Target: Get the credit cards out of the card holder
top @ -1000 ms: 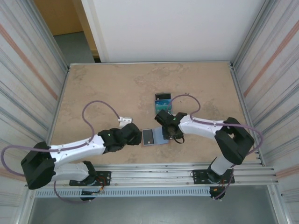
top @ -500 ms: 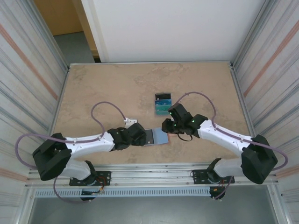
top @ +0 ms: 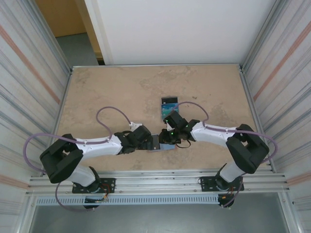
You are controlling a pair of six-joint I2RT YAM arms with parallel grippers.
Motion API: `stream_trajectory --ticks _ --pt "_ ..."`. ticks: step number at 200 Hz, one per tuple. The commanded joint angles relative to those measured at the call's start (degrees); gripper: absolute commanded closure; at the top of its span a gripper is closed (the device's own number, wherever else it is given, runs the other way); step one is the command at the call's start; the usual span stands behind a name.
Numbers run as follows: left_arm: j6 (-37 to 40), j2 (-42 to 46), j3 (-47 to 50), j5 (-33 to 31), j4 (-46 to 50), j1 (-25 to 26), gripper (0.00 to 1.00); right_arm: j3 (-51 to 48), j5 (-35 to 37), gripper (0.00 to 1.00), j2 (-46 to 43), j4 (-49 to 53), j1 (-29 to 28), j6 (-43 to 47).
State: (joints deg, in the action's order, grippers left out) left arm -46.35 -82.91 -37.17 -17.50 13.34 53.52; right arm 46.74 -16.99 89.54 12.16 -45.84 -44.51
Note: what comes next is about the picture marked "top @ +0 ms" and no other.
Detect wooden door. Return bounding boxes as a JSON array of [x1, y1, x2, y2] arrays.
[[35, 0, 103, 66]]

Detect translucent enclosure side panel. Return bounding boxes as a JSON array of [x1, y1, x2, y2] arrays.
[[0, 0, 71, 219], [242, 0, 311, 209]]

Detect perforated grey cable duct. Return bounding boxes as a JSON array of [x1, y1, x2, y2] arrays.
[[35, 195, 219, 206]]

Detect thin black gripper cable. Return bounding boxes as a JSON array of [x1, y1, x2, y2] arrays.
[[175, 138, 192, 149]]

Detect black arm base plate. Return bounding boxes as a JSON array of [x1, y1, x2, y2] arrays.
[[198, 176, 243, 193], [72, 178, 116, 194]]

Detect aluminium frame post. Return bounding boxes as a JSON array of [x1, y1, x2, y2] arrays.
[[34, 0, 73, 73], [239, 0, 287, 73]]

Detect pink card holder wallet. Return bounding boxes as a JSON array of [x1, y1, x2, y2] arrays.
[[146, 142, 177, 152]]

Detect aluminium mounting rail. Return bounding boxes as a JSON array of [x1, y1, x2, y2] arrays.
[[28, 168, 291, 196]]

